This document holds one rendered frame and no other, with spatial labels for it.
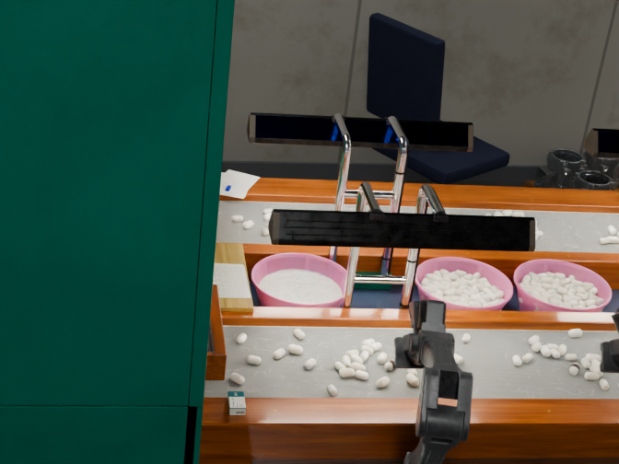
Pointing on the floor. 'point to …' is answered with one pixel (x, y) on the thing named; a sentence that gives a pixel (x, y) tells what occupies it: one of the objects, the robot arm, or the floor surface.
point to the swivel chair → (418, 98)
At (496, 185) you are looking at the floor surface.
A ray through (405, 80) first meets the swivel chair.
